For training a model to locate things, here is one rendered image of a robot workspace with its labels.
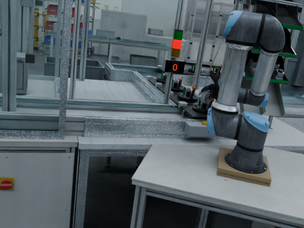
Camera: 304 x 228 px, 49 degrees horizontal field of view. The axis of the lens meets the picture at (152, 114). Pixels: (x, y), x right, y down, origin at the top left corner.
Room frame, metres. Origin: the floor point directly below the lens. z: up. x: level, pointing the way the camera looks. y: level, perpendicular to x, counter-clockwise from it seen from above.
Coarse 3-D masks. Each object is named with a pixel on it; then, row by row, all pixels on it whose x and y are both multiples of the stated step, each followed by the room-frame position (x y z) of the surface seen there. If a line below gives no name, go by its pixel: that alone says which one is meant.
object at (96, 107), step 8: (88, 104) 1.79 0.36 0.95; (96, 104) 1.81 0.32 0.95; (104, 104) 1.83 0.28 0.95; (112, 104) 1.86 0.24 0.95; (120, 104) 1.88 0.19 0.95; (128, 104) 1.90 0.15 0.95; (136, 104) 1.91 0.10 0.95; (144, 104) 1.93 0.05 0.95; (152, 104) 1.94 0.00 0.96; (160, 104) 1.96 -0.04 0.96; (168, 104) 1.99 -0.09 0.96; (88, 112) 1.75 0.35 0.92; (96, 112) 1.77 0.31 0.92; (104, 112) 1.79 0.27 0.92; (112, 112) 1.81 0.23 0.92; (120, 112) 1.83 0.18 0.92; (128, 112) 1.85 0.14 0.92; (136, 112) 1.88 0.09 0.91; (144, 112) 1.90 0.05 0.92; (152, 112) 1.91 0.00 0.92; (160, 112) 1.93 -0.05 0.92; (168, 112) 1.95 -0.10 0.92; (176, 112) 1.97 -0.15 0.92
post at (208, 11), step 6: (210, 0) 3.07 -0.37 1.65; (210, 6) 3.09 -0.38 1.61; (210, 12) 3.08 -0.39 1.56; (204, 18) 3.09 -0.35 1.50; (204, 24) 3.07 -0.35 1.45; (204, 30) 3.07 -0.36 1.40; (204, 36) 3.09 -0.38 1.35; (204, 42) 3.08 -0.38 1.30; (204, 48) 3.08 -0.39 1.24; (198, 54) 3.09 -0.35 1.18; (198, 60) 3.07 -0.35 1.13; (198, 66) 3.07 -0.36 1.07; (198, 72) 3.09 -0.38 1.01; (198, 78) 3.08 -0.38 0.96; (192, 84) 3.10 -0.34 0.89; (198, 84) 3.08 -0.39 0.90
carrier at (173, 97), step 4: (184, 88) 2.19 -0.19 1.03; (188, 88) 2.16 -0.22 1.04; (172, 92) 2.21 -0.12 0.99; (184, 92) 2.19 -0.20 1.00; (188, 92) 2.15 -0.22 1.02; (172, 96) 2.17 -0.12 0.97; (176, 96) 2.19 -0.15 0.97; (180, 96) 2.12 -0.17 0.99; (184, 96) 2.14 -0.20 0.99; (188, 96) 2.15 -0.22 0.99; (196, 96) 2.19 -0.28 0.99; (172, 100) 2.09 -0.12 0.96; (176, 100) 2.08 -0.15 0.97; (180, 100) 2.09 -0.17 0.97; (184, 100) 2.10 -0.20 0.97; (188, 100) 2.09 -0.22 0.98; (192, 100) 2.10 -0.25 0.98; (196, 100) 2.12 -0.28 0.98; (176, 104) 2.02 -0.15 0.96; (192, 104) 2.04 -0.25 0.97
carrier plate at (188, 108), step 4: (188, 104) 2.02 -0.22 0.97; (180, 108) 1.95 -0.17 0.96; (184, 108) 1.92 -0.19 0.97; (188, 108) 1.93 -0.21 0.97; (188, 112) 1.84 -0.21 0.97; (192, 112) 1.85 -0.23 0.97; (196, 112) 1.86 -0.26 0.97; (192, 116) 1.78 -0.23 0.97; (196, 116) 1.78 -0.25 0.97; (200, 116) 1.79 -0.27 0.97; (204, 116) 1.80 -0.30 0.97
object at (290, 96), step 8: (296, 32) 2.80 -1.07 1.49; (296, 40) 2.81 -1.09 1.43; (296, 48) 2.82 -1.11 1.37; (296, 56) 2.82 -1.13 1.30; (288, 64) 2.80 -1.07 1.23; (296, 64) 2.83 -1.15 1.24; (288, 72) 2.81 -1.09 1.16; (296, 72) 2.84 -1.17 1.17; (280, 88) 2.80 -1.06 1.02; (288, 88) 2.82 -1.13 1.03; (296, 88) 2.85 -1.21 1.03; (288, 96) 2.83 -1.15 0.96; (296, 96) 2.86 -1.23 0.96
